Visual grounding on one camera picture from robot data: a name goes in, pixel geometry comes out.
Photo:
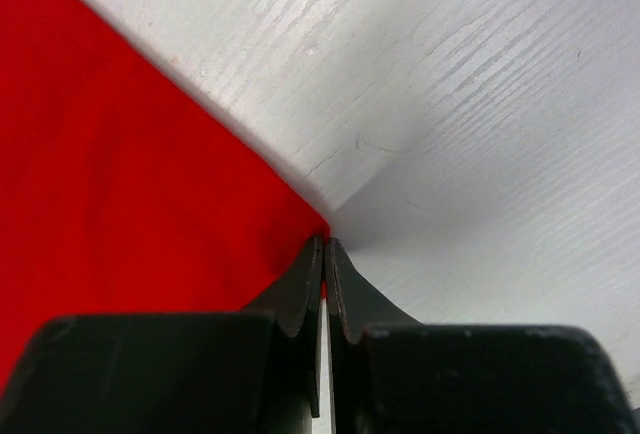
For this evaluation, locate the red t shirt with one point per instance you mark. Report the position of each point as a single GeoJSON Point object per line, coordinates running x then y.
{"type": "Point", "coordinates": [119, 193]}

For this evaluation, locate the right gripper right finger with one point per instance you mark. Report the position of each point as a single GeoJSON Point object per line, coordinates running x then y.
{"type": "Point", "coordinates": [391, 373]}

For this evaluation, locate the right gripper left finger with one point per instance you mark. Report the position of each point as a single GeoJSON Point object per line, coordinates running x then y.
{"type": "Point", "coordinates": [255, 370]}

